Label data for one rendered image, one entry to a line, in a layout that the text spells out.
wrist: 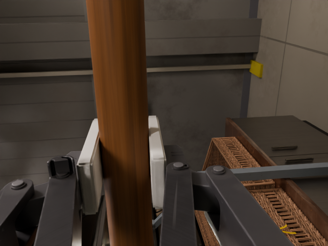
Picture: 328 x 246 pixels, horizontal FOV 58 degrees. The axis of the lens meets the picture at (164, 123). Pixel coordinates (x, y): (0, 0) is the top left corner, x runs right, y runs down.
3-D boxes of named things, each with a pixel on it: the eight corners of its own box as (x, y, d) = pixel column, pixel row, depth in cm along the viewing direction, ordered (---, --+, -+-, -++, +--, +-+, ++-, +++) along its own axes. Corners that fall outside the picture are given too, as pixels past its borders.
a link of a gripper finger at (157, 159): (151, 159, 15) (166, 158, 15) (147, 115, 21) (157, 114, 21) (153, 210, 16) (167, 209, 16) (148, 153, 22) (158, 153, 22)
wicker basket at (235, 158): (266, 266, 148) (212, 272, 146) (231, 201, 201) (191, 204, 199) (276, 181, 132) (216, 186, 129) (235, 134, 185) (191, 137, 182)
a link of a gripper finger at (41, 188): (76, 226, 13) (7, 232, 13) (90, 172, 18) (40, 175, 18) (72, 197, 13) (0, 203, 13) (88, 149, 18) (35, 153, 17)
